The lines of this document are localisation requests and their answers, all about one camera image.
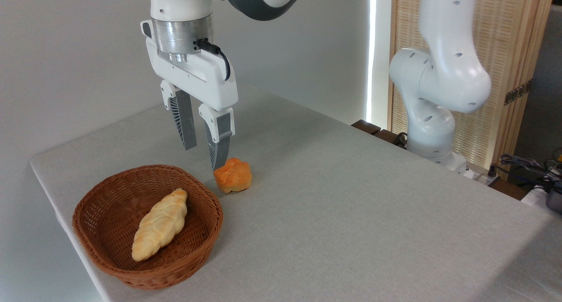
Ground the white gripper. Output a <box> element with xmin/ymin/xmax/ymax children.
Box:
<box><xmin>140</xmin><ymin>20</ymin><xmax>239</xmax><ymax>171</ymax></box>

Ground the long braided bread loaf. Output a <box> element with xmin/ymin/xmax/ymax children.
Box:
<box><xmin>132</xmin><ymin>188</ymin><xmax>188</xmax><ymax>262</ymax></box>

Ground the round orange bread bun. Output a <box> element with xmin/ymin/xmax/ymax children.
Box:
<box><xmin>213</xmin><ymin>158</ymin><xmax>253</xmax><ymax>194</ymax></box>

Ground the brown wicker basket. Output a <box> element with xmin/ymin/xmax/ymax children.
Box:
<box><xmin>72</xmin><ymin>164</ymin><xmax>224</xmax><ymax>291</ymax></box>

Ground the white power strip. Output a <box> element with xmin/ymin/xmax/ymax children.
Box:
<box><xmin>465</xmin><ymin>168</ymin><xmax>501</xmax><ymax>187</ymax></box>

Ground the wooden slatted folding screen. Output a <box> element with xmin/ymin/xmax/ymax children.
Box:
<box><xmin>388</xmin><ymin>0</ymin><xmax>556</xmax><ymax>180</ymax></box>

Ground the dark metal screen hinge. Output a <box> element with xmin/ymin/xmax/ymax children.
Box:
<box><xmin>504</xmin><ymin>79</ymin><xmax>533</xmax><ymax>106</ymax></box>

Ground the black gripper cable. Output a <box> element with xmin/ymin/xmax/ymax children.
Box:
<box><xmin>196</xmin><ymin>39</ymin><xmax>231</xmax><ymax>81</ymax></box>

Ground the black cable bundle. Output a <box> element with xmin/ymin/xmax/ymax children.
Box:
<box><xmin>500</xmin><ymin>154</ymin><xmax>562</xmax><ymax>193</ymax></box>

